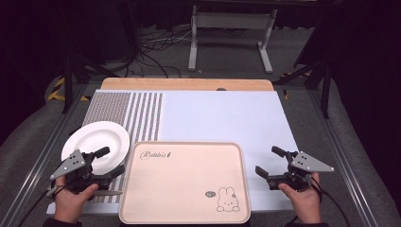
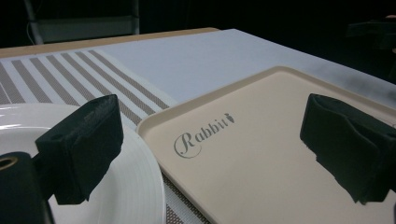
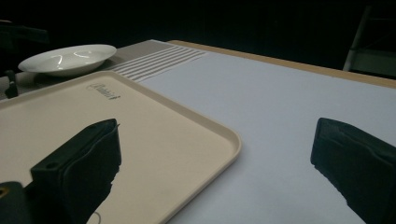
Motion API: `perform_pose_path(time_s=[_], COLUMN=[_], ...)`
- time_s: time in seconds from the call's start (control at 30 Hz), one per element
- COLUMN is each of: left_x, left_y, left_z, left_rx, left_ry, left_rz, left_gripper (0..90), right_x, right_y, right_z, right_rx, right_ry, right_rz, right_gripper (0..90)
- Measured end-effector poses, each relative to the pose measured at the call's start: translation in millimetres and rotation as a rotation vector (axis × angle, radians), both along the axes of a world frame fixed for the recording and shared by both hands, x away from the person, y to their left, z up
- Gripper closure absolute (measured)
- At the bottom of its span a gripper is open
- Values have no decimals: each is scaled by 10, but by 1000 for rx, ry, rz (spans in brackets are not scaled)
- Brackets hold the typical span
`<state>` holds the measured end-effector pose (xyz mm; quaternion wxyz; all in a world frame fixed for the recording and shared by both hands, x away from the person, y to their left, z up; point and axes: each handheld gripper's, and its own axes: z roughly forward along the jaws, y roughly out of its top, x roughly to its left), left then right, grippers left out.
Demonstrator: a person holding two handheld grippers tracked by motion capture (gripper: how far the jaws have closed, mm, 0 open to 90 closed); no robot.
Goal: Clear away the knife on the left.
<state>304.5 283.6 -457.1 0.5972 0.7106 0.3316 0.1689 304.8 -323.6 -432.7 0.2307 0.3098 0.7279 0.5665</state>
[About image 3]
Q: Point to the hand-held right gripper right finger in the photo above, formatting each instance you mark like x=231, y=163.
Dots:
x=358, y=161

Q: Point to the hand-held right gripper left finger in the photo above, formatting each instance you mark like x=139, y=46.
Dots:
x=81, y=168

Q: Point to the white shallow plate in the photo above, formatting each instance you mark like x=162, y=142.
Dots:
x=68, y=59

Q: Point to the beige plastic tray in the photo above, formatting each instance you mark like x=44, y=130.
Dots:
x=162, y=137

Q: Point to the metal stand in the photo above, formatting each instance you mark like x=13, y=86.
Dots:
x=367, y=59

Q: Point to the grey striped placemat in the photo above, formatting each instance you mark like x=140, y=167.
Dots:
x=155, y=60

